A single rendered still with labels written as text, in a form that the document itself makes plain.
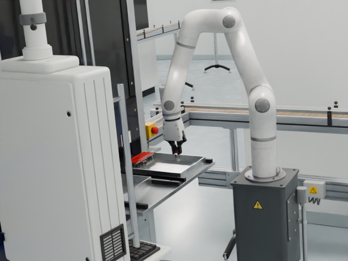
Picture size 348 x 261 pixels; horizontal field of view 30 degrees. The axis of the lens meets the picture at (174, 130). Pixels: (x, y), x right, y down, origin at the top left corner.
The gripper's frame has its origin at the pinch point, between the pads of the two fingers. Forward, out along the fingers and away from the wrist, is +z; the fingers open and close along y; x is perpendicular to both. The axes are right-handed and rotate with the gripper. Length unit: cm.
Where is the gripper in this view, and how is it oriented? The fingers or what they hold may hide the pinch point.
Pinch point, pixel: (176, 149)
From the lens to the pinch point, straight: 304.5
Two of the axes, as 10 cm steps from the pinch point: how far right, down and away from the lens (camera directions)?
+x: 5.6, -3.1, 7.7
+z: 1.4, 9.5, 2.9
